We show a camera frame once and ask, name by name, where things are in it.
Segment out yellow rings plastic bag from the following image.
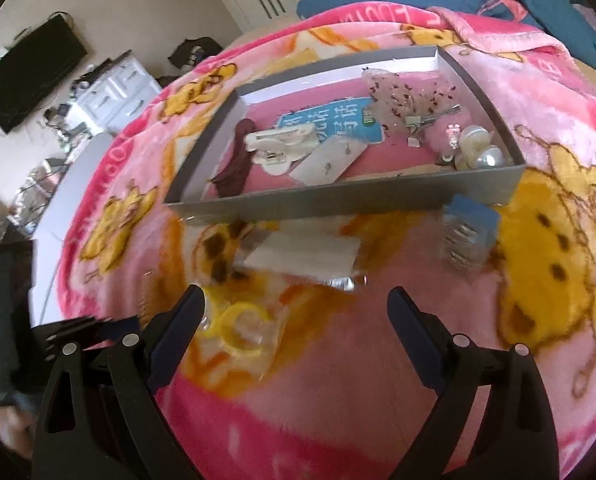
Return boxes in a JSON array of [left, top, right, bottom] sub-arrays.
[[189, 286, 289, 387]]

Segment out blue hair pin pack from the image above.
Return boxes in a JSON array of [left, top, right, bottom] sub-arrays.
[[440, 194, 500, 275]]

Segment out clear white plastic packet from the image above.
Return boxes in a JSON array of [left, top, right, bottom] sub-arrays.
[[233, 230, 366, 292]]

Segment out dark brown hair claw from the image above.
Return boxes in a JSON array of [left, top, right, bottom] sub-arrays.
[[211, 118, 257, 198]]

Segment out pearl hair tie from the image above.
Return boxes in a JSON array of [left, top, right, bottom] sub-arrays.
[[452, 123, 506, 172]]

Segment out small earrings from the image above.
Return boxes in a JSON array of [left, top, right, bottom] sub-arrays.
[[439, 124, 462, 165]]

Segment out cream hair claw clip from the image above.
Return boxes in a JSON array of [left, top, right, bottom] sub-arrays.
[[245, 124, 319, 177]]

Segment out silver hair clip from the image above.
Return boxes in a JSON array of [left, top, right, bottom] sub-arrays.
[[404, 104, 462, 134]]

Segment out sheer floral hair scrunchie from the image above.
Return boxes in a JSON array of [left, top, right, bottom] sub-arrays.
[[362, 68, 459, 136]]

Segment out white earring card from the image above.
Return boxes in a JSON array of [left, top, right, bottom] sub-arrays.
[[289, 134, 368, 186]]

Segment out person's left hand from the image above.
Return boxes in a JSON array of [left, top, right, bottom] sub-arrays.
[[0, 406, 34, 460]]

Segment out pink cartoon bear blanket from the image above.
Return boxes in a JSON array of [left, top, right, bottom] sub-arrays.
[[57, 2, 596, 479]]

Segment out white drawer dresser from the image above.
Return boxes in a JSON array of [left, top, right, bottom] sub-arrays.
[[66, 50, 161, 136]]

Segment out grey shallow cardboard tray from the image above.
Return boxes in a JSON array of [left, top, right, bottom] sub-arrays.
[[164, 46, 526, 223]]

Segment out blue printed card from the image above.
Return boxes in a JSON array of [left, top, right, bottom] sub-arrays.
[[276, 98, 383, 144]]

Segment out black wall television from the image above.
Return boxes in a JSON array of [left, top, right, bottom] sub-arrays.
[[0, 15, 88, 133]]

